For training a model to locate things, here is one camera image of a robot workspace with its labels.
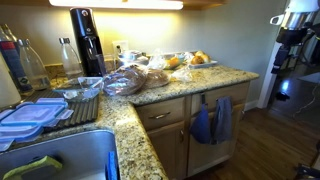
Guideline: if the under-cabinet light strip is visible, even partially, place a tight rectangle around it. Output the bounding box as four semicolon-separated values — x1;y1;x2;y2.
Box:
49;0;183;10

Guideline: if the black ribbed drying mat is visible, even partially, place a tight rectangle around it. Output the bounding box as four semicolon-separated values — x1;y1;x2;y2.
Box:
22;90;99;133

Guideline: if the wooden cabinet door left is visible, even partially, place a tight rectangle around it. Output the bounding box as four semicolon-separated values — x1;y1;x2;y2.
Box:
147;122;185;180

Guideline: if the silver drawer handle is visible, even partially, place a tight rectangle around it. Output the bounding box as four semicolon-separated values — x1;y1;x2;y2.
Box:
148;112;171;119

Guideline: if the blue plastic container lid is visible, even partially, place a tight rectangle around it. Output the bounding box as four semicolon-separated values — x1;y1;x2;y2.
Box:
0;98;73;127

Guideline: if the clear carafe bottle left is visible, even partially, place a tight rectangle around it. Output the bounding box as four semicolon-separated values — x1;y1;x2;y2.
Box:
18;39;50;90

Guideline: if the lower blue container lid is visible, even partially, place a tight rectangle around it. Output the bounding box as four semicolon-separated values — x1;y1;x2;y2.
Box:
0;126;43;152

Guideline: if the grey-blue knit towel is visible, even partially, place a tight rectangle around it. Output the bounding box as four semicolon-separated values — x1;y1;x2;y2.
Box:
211;96;232;144

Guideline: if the dark blue terry towel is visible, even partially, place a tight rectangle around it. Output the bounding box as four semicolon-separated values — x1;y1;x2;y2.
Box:
190;104;211;144

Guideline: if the white tray with buns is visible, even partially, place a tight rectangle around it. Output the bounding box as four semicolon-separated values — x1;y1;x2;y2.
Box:
186;51;217;69

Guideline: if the green yellow sponge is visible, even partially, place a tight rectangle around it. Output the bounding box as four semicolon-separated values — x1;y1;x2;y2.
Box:
2;156;63;180

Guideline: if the clear bottle silver cap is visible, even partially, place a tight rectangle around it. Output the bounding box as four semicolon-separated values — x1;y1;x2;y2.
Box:
59;38;83;79

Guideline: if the clear glass food container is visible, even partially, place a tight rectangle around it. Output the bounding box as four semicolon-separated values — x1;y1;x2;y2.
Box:
53;77;103;102

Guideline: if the crumpled clear plastic bag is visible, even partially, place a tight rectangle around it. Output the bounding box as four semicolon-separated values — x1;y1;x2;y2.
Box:
171;66;192;82

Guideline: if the bagged dark bread loaf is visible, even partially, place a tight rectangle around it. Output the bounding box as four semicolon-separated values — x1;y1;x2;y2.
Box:
103;64;147;96

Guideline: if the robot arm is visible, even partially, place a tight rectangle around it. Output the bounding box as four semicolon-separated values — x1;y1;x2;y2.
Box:
270;0;319;74

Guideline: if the bagged brown bread loaf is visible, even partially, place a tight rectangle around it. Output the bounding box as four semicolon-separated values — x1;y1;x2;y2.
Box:
144;69;169;88

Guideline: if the white wall outlet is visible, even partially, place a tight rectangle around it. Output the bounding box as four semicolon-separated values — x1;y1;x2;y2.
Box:
112;40;129;55

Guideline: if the wooden drawer front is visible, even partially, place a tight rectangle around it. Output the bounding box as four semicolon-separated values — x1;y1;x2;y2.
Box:
136;97;185;130

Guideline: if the wooden cabinet door right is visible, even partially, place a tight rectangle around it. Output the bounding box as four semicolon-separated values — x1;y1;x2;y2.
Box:
187;104;244;177

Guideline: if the black soda maker machine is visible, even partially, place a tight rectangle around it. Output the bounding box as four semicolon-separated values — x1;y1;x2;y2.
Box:
70;8;106;77

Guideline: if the wooden cabinet door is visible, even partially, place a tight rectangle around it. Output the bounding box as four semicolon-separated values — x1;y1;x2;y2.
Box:
187;104;244;177
147;122;185;180

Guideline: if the black towel hook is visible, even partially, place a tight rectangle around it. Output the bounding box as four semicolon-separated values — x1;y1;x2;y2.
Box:
201;93;206;104

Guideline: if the stainless steel sink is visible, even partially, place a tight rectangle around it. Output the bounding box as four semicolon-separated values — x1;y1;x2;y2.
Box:
0;130;120;180

